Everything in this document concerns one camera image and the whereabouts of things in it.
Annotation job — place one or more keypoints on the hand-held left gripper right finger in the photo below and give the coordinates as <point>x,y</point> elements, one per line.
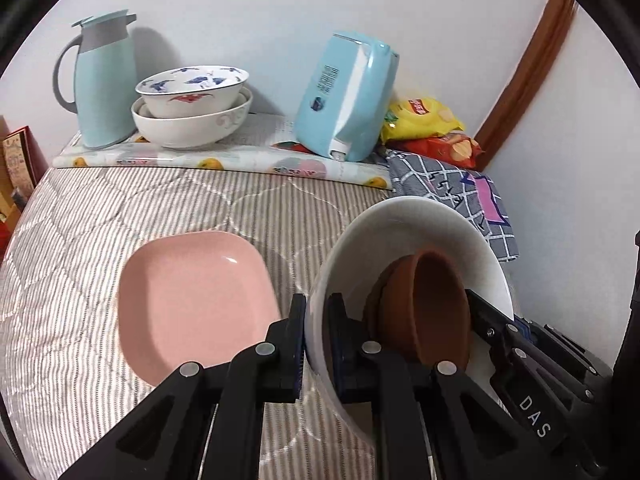
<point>336,355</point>

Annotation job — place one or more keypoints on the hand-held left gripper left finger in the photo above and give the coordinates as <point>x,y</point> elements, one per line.
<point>300,345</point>

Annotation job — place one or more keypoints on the grey plaid cloth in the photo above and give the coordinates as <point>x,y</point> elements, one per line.
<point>440,185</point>

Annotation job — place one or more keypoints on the light blue thermos jug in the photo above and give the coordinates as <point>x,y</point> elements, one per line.
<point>105,90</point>

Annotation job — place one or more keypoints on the white bowl with painted fish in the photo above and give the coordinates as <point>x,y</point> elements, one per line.
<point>195,97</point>

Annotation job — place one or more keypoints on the yellow chip bag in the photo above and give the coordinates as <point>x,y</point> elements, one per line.
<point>425,117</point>

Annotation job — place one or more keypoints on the plain white bowl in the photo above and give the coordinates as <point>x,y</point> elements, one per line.
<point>400,225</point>

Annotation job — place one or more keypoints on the pink square plate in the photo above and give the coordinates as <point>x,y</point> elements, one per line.
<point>195,300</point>

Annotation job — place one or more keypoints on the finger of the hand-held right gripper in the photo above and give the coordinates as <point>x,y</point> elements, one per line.
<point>501,377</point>
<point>487,317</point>

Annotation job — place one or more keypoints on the small white nested bowl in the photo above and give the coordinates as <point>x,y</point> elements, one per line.
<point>243,96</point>

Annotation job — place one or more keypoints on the light blue plastic container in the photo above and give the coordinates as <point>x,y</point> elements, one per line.
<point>325,105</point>

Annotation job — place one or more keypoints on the floral plastic mat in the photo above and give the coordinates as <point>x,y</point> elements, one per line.
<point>225,162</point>

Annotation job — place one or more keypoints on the brown bowl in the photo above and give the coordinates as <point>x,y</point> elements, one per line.
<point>430,305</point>

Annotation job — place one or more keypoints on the brown wooden door frame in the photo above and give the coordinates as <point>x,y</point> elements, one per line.
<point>530,65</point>

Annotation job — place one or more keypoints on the red chip bag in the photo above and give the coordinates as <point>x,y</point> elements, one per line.
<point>445,150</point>

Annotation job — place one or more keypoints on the large white bowl swirl pattern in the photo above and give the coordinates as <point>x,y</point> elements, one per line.
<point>190,132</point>

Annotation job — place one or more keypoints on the striped quilted bed cover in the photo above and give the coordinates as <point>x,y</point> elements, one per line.
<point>75,270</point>

